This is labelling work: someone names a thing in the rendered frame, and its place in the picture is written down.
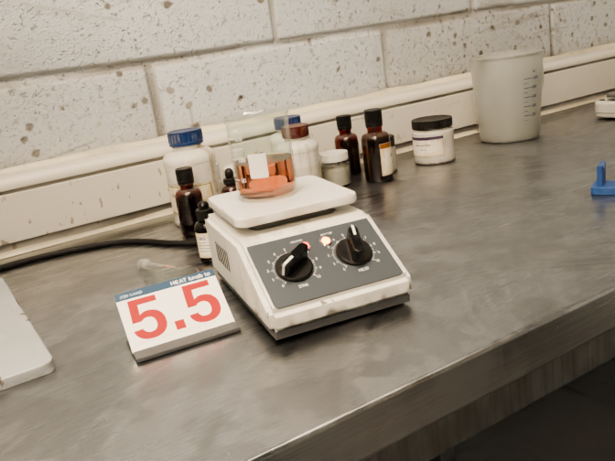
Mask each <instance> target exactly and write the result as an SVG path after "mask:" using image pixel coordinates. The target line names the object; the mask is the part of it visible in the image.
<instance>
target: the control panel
mask: <svg viewBox="0 0 615 461"><path fill-rule="evenodd" d="M351 225H354V226H355V227H357V228H358V230H359V233H360V236H361V239H362V240H364V241H366V242H368V243H369V244H370V246H371V247H372V258H371V259H370V261H368V262H367V263H366V264H363V265H358V266H353V265H348V264H346V263H343V262H342V261H341V260H340V259H339V258H338V257H337V255H336V246H337V244H338V242H339V241H341V240H343V239H345V238H347V233H348V228H349V227H350V226H351ZM324 237H328V238H329V239H330V243H327V244H325V243H323V242H322V241H321V239H322V238H324ZM301 242H307V243H308V244H309V248H308V251H307V257H308V258H309V259H310V260H311V262H312V263H313V272H312V274H311V275H310V276H309V278H308V279H306V280H304V281H301V282H288V281H286V280H284V279H282V278H281V277H279V276H278V274H277V273H276V271H275V262H276V260H277V259H278V258H279V257H280V256H281V255H283V254H285V253H288V252H292V251H293V250H294V249H295V248H296V247H297V246H298V244H299V243H301ZM246 248H247V251H248V252H249V255H250V257H251V259H252V261H253V263H254V266H255V268H256V270H257V272H258V274H259V276H260V278H261V280H262V282H263V284H264V287H265V289H266V291H267V293H268V295H269V297H270V299H271V301H272V303H273V305H274V307H275V308H277V309H281V308H285V307H288V306H293V305H297V304H301V303H304V302H307V301H310V300H314V299H317V298H320V297H324V296H327V295H333V294H336V293H339V292H343V291H347V290H350V289H353V288H356V287H360V286H363V285H367V284H372V283H376V282H379V281H382V280H385V279H389V278H392V277H396V276H399V275H401V274H402V273H403V271H402V269H401V268H400V266H399V265H398V263H397V262H396V260H395V259H394V257H393V256H392V254H390V252H389V251H388V249H387V248H386V246H385V245H384V243H383V241H382V240H381V238H380V237H379V235H378V234H377V232H376V231H375V229H374V228H373V226H372V224H371V223H370V222H369V221H368V220H367V218H365V219H361V220H355V221H351V222H347V223H343V224H339V225H335V226H331V227H327V228H324V229H320V230H313V231H310V232H306V233H302V234H298V235H295V236H290V237H286V238H283V239H279V240H275V241H269V242H265V243H261V244H257V245H254V246H250V247H246Z"/></svg>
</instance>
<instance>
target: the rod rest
mask: <svg viewBox="0 0 615 461"><path fill-rule="evenodd" d="M591 195H594V196H615V181H606V162H605V161H600V162H599V165H597V181H595V182H594V184H593V185H592V187H591Z"/></svg>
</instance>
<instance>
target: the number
mask: <svg viewBox="0 0 615 461"><path fill-rule="evenodd" d="M120 305H121V308H122V310H123V313H124V318H125V321H126V324H127V326H128V330H129V333H130V336H131V339H132V341H133V344H134V345H137V344H141V343H144V342H147V341H149V340H153V339H156V338H162V337H164V336H167V335H170V334H174V333H177V332H179V331H183V330H186V329H189V328H192V327H197V326H200V325H204V324H207V323H210V322H213V321H216V320H219V319H222V318H225V317H228V316H229V314H228V312H227V309H226V307H225V304H224V303H223V301H222V298H221V295H220V292H219V290H218V288H217V285H216V284H215V282H214V279H213V277H212V276H210V277H207V278H203V279H199V280H197V281H193V282H190V283H186V284H181V285H177V286H174V287H170V288H167V289H164V290H160V291H157V292H154V293H150V294H147V295H141V296H138V297H134V298H131V299H127V300H124V301H121V302H120Z"/></svg>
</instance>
